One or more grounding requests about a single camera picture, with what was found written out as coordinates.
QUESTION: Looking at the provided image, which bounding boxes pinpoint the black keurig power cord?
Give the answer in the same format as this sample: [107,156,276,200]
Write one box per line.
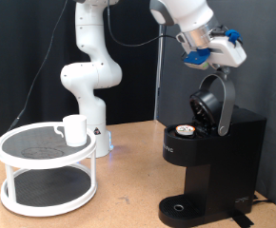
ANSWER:
[251,193,274,205]

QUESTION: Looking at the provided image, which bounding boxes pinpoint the white two-tier turntable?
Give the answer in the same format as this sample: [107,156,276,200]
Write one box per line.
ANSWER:
[0,122,98,218]

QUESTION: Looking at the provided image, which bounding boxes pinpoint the white plastic mug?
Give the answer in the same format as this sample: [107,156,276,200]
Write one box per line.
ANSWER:
[53,114,89,147]

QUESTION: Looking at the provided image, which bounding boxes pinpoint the silver keurig lid handle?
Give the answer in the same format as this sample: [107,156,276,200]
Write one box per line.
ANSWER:
[188,70,237,137]

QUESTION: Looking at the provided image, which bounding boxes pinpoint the black keurig coffee machine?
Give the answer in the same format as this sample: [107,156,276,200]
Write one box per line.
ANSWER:
[158,105,267,228]

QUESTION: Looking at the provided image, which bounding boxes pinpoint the orange rimmed coffee pod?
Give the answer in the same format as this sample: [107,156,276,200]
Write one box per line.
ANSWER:
[175,123,197,138]

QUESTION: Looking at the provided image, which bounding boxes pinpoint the long black hanging cable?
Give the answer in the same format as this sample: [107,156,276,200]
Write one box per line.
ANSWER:
[0,0,69,156]

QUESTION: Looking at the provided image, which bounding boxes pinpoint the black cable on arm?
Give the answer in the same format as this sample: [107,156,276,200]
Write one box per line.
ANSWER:
[107,0,178,48]

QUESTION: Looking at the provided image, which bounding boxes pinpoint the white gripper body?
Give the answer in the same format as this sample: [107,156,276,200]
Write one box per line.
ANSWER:
[207,34,247,68]

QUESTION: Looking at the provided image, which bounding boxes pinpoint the black tape strip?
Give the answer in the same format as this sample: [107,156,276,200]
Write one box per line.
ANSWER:
[229,212,255,228]

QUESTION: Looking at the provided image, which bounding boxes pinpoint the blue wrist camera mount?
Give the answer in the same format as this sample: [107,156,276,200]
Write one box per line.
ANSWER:
[183,47,212,70]

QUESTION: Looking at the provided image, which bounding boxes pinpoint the grey metal pole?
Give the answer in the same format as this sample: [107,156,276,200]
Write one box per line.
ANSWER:
[152,24,165,122]

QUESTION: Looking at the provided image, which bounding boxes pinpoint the blue cable clip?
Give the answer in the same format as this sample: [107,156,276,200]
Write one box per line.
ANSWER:
[224,28,243,45]

